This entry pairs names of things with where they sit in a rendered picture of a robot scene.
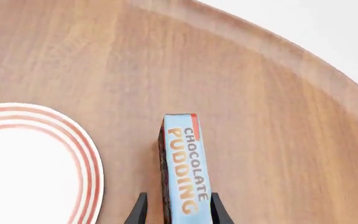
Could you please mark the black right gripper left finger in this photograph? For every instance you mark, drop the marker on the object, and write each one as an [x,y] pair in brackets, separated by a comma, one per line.
[138,213]

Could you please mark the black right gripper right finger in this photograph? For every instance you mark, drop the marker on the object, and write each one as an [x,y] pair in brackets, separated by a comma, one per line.
[220,211]

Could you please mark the chocolate pudding box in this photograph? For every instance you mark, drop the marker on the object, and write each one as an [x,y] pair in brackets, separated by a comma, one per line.
[183,168]

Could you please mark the white plate with red rings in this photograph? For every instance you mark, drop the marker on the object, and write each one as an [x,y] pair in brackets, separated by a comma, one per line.
[36,168]

